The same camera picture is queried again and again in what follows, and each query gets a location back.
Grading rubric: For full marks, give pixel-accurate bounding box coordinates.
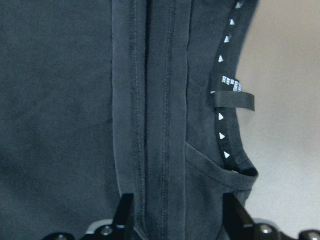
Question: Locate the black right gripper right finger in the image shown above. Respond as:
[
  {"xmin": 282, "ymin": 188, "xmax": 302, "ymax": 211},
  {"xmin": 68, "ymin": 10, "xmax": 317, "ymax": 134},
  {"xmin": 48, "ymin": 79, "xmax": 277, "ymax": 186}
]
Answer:
[{"xmin": 222, "ymin": 193, "xmax": 255, "ymax": 233}]

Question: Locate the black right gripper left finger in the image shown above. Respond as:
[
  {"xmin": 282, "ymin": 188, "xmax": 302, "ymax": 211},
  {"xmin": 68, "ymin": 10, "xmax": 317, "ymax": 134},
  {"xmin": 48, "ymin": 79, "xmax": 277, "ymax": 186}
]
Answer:
[{"xmin": 112, "ymin": 193, "xmax": 134, "ymax": 230}]

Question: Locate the black printed t-shirt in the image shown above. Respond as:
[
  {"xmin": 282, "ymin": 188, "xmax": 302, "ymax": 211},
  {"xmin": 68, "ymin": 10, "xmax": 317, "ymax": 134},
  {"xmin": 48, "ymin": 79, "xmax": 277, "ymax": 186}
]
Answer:
[{"xmin": 0, "ymin": 0, "xmax": 258, "ymax": 240}]

